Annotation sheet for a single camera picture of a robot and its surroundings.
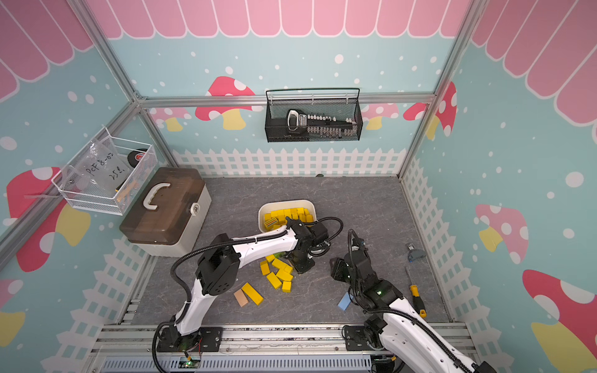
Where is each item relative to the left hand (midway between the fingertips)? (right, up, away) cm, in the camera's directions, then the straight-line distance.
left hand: (298, 269), depth 87 cm
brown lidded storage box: (-53, +22, +3) cm, 57 cm away
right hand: (+13, +5, -5) cm, 15 cm away
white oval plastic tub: (-12, +19, +15) cm, 28 cm away
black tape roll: (-57, +41, -6) cm, 71 cm away
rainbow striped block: (-13, +16, +13) cm, 24 cm away
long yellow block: (-16, -8, -4) cm, 18 cm away
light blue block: (+16, -10, -6) cm, 20 cm away
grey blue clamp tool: (+46, +5, +5) cm, 47 cm away
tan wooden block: (-20, -8, -5) cm, 22 cm away
